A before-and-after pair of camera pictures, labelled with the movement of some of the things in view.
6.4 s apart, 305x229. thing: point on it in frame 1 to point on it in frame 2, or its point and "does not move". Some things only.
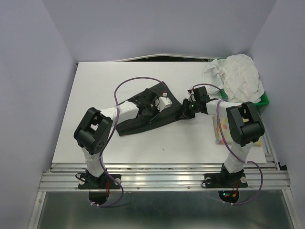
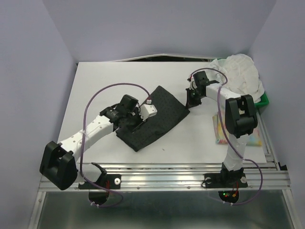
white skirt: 237,75 does not move
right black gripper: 185,113 to 189,102
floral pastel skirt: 226,131 does not move
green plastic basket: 264,100 does not move
